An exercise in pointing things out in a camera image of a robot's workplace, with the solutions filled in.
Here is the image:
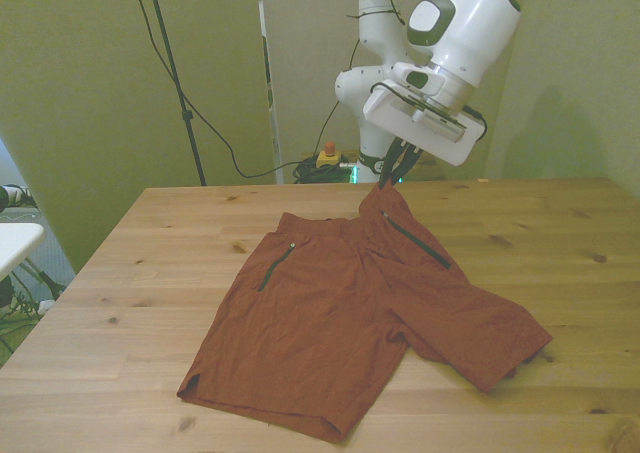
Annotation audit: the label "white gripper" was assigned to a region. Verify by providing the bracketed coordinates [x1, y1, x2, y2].
[362, 82, 487, 189]

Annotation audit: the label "rust red shorts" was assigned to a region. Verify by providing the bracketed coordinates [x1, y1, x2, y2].
[177, 185, 555, 444]

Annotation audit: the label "yellow emergency stop box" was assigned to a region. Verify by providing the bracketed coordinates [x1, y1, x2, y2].
[315, 141, 346, 169]

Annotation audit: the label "white vertical partition trim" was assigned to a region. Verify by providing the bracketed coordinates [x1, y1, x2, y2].
[254, 0, 284, 184]

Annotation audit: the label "black tripod stand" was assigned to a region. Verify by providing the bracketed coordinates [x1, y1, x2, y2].
[141, 0, 208, 187]

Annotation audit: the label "black and white device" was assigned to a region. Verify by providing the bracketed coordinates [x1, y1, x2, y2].
[0, 182, 37, 212]

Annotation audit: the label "white folding table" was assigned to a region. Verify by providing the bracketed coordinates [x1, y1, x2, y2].
[0, 221, 66, 299]

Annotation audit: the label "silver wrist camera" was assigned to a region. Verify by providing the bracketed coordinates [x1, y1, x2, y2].
[399, 90, 471, 144]

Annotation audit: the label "coiled black floor cables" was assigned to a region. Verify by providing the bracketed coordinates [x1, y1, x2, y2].
[292, 155, 359, 184]

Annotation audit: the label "black tripod cable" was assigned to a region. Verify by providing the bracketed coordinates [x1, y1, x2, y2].
[127, 0, 301, 179]

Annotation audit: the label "tangled thin floor cables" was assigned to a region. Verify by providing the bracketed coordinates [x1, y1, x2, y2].
[0, 272, 51, 359]

